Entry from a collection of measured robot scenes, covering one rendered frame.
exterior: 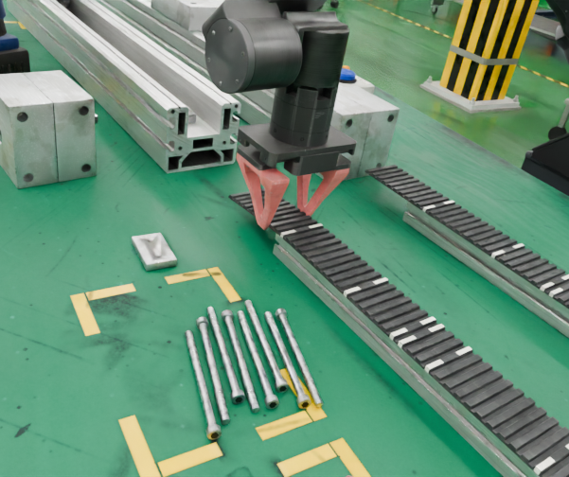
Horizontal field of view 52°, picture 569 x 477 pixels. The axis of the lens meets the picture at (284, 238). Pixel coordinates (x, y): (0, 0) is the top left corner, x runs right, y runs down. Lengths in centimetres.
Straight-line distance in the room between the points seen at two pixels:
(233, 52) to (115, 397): 27
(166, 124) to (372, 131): 26
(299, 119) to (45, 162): 30
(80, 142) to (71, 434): 37
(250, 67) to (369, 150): 36
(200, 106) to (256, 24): 32
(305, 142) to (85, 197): 27
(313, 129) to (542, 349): 29
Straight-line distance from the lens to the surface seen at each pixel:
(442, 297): 61
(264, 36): 48
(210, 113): 77
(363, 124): 76
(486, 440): 47
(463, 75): 412
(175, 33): 114
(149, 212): 65
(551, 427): 47
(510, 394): 48
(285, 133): 54
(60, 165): 71
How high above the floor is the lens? 111
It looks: 32 degrees down
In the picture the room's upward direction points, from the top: 10 degrees clockwise
